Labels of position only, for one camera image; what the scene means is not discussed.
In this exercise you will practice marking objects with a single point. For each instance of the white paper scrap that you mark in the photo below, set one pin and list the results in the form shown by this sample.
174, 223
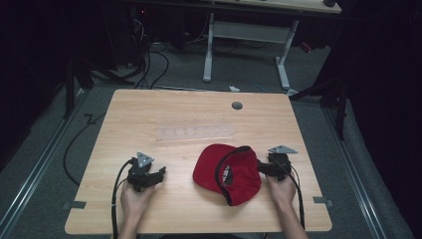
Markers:
234, 89

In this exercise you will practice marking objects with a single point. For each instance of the dark round object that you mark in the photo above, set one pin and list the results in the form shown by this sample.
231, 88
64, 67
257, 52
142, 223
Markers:
329, 2

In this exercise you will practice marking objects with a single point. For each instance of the white-legged background desk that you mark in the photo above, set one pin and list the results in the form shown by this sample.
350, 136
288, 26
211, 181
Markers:
252, 32

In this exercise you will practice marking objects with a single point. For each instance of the person's right hand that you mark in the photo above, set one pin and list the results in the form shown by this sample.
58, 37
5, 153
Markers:
282, 191

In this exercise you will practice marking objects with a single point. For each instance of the person's left hand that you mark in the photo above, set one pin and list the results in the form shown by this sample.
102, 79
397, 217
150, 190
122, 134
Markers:
134, 200

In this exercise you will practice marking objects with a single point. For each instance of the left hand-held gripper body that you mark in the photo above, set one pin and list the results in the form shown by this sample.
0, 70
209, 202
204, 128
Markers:
142, 172

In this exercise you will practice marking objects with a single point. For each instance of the metal floor rail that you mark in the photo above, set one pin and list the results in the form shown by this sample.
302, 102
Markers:
36, 172
355, 179

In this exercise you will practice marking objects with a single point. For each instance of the grey tape piece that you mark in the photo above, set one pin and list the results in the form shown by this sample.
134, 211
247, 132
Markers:
74, 205
322, 201

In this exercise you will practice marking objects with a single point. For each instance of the red baseball cap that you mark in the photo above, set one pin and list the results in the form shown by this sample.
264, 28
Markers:
229, 172

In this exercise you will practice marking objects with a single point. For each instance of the black metal stand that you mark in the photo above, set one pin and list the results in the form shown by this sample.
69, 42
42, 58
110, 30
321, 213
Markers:
69, 89
338, 106

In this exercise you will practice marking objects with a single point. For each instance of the clear tape strip patch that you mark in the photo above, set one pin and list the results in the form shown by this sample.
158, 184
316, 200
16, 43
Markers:
195, 132

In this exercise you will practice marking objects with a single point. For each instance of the small red object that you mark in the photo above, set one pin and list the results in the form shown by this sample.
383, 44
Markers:
306, 47

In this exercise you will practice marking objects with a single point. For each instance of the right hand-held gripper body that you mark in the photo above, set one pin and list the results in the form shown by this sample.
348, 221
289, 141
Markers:
281, 164

